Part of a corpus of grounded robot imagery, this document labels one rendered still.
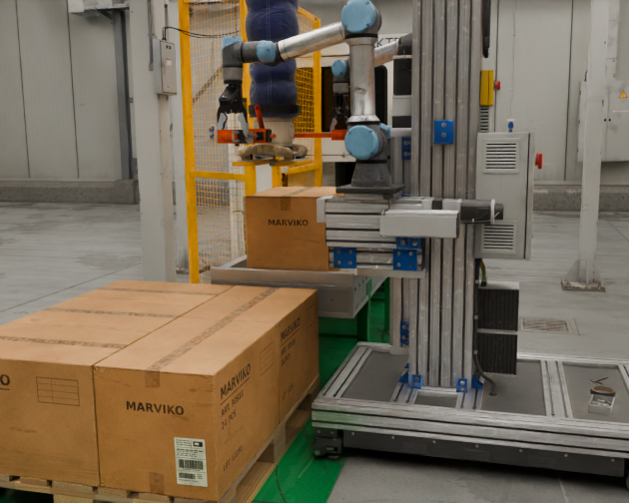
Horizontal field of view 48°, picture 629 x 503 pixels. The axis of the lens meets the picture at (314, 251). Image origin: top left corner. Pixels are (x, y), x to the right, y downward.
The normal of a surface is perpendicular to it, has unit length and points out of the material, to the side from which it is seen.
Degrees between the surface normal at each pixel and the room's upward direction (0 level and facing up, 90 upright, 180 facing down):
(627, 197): 90
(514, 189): 90
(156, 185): 90
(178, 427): 90
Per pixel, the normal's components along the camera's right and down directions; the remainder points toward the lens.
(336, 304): -0.26, 0.16
